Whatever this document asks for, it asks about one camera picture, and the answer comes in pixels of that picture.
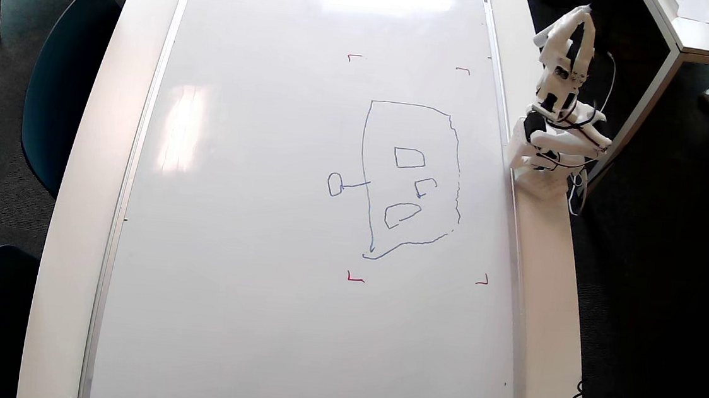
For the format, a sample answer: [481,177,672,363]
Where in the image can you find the white whiteboard with metal frame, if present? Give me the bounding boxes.
[78,0,558,398]

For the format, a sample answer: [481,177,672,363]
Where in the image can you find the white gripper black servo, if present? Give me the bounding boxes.
[529,6,598,117]

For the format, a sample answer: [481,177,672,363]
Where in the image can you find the white cable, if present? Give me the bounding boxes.
[567,49,619,219]

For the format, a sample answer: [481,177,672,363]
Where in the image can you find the white paper sheet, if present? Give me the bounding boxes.
[669,0,709,24]

